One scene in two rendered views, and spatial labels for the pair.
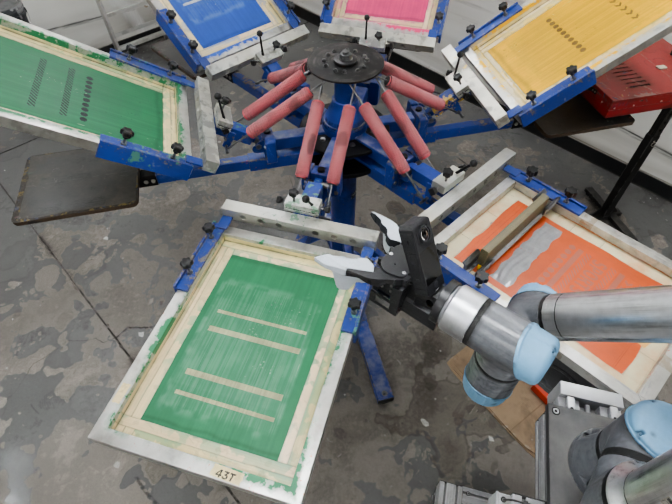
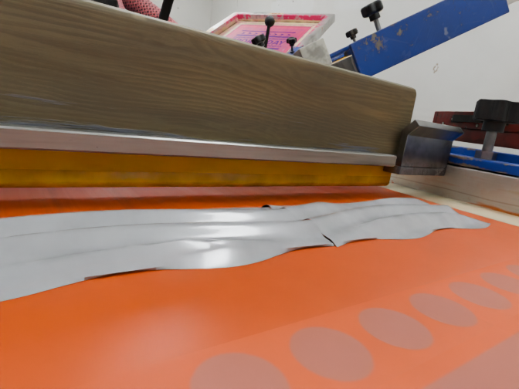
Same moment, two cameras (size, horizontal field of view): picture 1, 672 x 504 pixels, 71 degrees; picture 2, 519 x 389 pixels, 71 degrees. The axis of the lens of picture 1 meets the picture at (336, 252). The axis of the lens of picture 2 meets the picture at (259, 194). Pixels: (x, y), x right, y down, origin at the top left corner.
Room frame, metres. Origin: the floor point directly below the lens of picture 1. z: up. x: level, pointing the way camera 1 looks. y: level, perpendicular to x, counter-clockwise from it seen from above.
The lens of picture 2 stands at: (0.85, -0.68, 1.02)
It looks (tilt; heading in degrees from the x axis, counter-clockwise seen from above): 12 degrees down; 7
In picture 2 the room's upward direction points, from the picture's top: 8 degrees clockwise
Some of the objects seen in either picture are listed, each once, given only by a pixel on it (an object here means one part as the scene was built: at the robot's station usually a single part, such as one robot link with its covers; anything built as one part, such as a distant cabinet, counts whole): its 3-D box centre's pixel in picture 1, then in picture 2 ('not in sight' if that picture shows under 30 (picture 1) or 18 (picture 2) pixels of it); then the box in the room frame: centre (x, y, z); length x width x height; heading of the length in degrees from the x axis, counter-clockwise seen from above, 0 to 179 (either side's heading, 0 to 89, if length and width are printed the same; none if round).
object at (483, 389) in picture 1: (497, 365); not in sight; (0.33, -0.25, 1.56); 0.11 x 0.08 x 0.11; 141
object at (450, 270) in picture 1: (456, 276); not in sight; (0.94, -0.40, 0.97); 0.30 x 0.05 x 0.07; 44
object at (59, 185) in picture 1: (192, 169); not in sight; (1.56, 0.61, 0.91); 1.34 x 0.40 x 0.08; 104
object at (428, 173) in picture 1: (434, 181); not in sight; (1.36, -0.38, 1.02); 0.17 x 0.06 x 0.05; 44
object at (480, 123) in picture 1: (482, 124); not in sight; (1.88, -0.69, 0.91); 1.34 x 0.40 x 0.08; 104
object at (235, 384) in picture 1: (266, 284); not in sight; (0.85, 0.21, 1.05); 1.08 x 0.61 x 0.23; 164
